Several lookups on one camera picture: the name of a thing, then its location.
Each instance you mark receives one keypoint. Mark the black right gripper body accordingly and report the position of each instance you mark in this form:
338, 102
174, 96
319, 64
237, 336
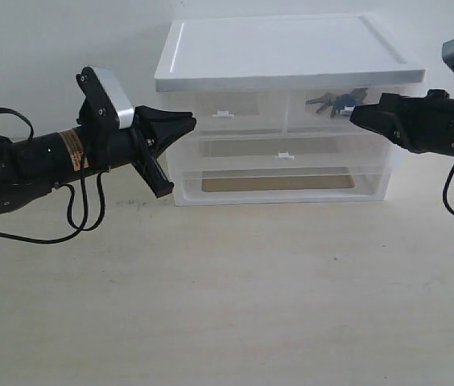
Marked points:
427, 123

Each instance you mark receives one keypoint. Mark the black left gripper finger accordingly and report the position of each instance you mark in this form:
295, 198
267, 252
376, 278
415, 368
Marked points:
163, 128
148, 167

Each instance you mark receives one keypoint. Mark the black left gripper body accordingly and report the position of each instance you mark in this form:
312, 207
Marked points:
107, 146

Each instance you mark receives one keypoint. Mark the white plastic drawer cabinet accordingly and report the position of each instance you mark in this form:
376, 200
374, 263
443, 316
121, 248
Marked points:
282, 54

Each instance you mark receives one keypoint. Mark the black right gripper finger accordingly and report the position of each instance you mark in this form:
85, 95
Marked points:
380, 118

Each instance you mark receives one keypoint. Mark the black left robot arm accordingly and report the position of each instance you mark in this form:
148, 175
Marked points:
32, 168

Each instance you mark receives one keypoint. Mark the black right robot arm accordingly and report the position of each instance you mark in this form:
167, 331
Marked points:
347, 182

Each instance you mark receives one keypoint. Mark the key bunch with blue tag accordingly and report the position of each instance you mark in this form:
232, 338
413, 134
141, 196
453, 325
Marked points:
339, 104

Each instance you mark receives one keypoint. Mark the clear wide middle drawer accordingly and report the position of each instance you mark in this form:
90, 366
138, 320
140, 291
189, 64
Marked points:
276, 153

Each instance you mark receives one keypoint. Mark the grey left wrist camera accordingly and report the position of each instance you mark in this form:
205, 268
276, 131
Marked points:
105, 104

